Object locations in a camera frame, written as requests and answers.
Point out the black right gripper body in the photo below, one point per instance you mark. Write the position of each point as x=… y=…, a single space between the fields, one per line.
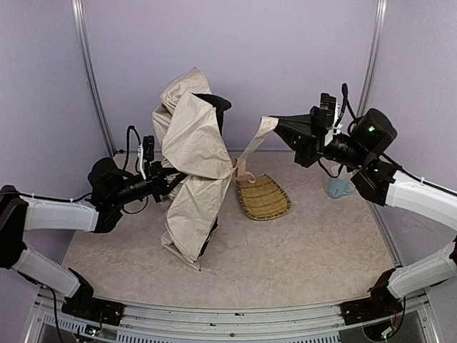
x=315 y=133

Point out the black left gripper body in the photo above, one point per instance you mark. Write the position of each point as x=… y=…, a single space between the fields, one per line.
x=157 y=181

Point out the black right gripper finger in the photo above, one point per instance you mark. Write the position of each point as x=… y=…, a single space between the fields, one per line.
x=300 y=122
x=291 y=138

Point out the beige folding umbrella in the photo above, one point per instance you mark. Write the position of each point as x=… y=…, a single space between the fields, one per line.
x=188 y=132

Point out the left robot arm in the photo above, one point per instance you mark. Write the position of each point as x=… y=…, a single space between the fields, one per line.
x=99 y=212

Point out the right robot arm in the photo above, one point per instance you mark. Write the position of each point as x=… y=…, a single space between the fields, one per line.
x=380 y=180

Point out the light blue ceramic mug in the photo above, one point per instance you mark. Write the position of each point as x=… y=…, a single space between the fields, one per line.
x=338 y=188

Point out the woven bamboo tray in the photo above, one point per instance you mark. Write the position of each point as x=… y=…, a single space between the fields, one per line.
x=261 y=198

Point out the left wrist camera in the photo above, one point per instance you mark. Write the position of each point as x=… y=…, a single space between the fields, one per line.
x=145 y=155

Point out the right aluminium corner post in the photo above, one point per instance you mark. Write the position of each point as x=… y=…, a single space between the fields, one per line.
x=374 y=51

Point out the aluminium corner post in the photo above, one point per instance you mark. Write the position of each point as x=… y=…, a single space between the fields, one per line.
x=374 y=51
x=83 y=37

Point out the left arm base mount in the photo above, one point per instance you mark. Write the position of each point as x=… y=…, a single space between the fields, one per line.
x=84 y=305

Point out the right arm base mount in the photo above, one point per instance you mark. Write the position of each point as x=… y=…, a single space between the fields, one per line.
x=376 y=306

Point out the left aluminium corner post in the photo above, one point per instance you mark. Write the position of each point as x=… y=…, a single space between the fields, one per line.
x=83 y=37

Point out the aluminium front rail frame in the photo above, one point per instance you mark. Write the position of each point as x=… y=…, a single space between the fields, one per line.
x=323 y=322

